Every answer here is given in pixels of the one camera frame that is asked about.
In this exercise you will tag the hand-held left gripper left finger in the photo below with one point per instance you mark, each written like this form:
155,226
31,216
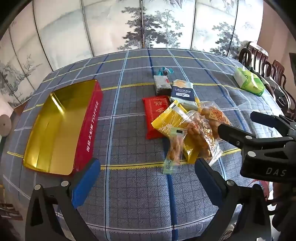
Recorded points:
86,183

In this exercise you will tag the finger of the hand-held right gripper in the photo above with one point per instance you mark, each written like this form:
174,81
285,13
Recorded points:
231,134
270,120

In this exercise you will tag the round wooden disc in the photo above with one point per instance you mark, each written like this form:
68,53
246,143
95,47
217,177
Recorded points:
4,125

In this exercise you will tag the small clear peanut packet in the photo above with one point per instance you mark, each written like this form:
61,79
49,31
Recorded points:
174,148

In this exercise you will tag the red tin box gold interior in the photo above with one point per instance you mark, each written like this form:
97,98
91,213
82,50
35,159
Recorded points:
50,129

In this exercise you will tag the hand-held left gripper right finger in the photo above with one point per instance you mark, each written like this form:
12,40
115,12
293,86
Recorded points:
208,180

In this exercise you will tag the clear peanut packet orange print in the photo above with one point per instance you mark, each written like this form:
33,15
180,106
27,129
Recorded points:
215,115
203,136

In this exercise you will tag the blue plaid tablecloth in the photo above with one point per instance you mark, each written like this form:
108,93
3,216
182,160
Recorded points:
129,143

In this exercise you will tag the teal candy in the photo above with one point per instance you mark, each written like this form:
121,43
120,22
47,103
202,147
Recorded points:
164,72

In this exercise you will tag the red snack packet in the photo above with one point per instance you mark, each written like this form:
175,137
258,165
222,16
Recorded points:
155,113

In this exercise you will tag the clear dark snack bar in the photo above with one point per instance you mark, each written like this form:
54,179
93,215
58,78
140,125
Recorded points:
161,85

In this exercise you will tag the painted folding screen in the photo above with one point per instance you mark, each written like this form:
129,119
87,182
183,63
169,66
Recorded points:
92,27

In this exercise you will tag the green tissue pack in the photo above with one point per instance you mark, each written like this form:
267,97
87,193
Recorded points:
247,80

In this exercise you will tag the navy blue cracker packet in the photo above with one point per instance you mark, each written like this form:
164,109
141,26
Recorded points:
183,95

